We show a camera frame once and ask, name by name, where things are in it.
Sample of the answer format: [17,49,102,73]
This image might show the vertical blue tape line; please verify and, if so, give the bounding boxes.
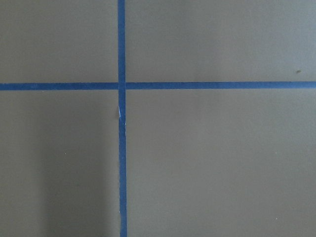
[118,0,127,237]

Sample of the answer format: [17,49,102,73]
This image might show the horizontal blue tape line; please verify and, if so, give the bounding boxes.
[0,81,316,91]

